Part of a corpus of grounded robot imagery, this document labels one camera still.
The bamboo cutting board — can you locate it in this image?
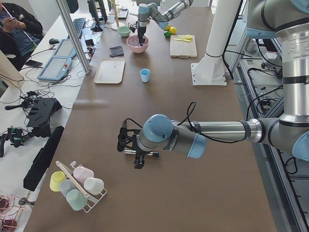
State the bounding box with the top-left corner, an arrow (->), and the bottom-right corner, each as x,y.
170,35 -> 197,58

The yellow plastic knife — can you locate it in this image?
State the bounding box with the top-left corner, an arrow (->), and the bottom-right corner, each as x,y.
172,38 -> 191,43

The grey folded cloth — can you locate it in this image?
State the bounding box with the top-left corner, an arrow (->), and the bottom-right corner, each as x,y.
109,46 -> 124,57

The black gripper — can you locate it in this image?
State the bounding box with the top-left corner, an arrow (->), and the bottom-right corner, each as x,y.
134,152 -> 146,169
138,27 -> 146,46

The pink cup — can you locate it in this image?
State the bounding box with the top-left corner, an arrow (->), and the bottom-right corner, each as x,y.
73,166 -> 94,184

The black foam bar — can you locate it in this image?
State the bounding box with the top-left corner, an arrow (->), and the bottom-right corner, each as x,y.
23,126 -> 64,191

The seated person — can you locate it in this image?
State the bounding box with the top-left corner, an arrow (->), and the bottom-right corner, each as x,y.
0,3 -> 43,70

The black slotted stand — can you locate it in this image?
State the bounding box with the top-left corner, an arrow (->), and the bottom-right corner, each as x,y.
27,98 -> 62,137

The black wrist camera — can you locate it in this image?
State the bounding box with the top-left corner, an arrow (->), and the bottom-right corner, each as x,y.
127,23 -> 138,33
117,118 -> 141,152

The wooden cup tree stand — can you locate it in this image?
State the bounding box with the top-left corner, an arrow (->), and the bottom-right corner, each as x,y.
108,0 -> 125,31

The blue teach pendant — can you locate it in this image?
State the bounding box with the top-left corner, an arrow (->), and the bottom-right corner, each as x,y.
54,39 -> 76,58
37,57 -> 72,81

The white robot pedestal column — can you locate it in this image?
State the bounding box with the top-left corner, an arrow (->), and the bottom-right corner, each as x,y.
191,0 -> 242,86

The white cup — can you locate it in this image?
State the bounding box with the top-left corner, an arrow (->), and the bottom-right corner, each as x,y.
84,177 -> 104,195

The green ceramic bowl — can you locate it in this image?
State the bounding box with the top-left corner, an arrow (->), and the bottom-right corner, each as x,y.
117,26 -> 131,37

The green lime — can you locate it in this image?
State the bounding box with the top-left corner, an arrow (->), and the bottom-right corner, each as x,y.
164,31 -> 171,38

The black computer mouse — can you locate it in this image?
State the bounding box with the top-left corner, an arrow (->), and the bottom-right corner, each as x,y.
49,38 -> 59,45

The aluminium frame post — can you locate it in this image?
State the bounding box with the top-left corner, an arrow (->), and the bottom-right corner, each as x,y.
56,0 -> 91,74

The cream rabbit tray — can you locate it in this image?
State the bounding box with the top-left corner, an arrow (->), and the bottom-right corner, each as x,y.
94,58 -> 126,84

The green cup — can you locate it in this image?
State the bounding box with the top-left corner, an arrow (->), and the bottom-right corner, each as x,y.
66,189 -> 87,211

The white cup rack with cups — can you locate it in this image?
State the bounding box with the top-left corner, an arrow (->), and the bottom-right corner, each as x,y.
56,161 -> 108,213

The grey cup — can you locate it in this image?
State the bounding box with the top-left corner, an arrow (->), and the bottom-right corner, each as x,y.
59,179 -> 76,197

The black keyboard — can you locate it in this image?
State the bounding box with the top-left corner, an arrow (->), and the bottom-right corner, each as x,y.
73,17 -> 85,39

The yellow cup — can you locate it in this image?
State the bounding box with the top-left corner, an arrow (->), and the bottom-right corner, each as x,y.
50,171 -> 66,192

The pink bowl of ice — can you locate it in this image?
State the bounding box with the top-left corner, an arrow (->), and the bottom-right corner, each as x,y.
126,35 -> 149,53

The light blue plastic cup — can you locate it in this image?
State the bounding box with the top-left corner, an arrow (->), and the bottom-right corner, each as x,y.
140,68 -> 151,83

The black smartphone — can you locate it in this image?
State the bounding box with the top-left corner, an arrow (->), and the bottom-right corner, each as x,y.
25,60 -> 43,68

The yellow lemon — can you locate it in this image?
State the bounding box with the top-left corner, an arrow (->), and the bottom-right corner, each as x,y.
169,27 -> 177,35
165,24 -> 171,31

